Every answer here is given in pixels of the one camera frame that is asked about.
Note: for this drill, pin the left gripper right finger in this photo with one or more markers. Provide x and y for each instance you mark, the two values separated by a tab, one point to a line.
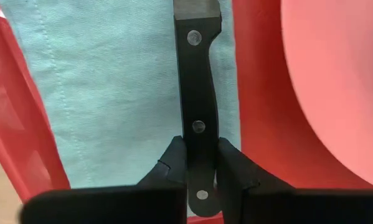
236	168

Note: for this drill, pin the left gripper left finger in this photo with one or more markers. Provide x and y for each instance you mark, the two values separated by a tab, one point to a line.
173	168

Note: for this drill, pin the teal cloth napkin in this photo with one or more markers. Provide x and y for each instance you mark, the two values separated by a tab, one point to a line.
111	93

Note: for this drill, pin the pink round plate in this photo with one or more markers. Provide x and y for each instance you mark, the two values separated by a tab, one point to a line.
345	77

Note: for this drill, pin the red plastic tray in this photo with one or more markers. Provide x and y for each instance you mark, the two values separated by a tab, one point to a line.
261	109

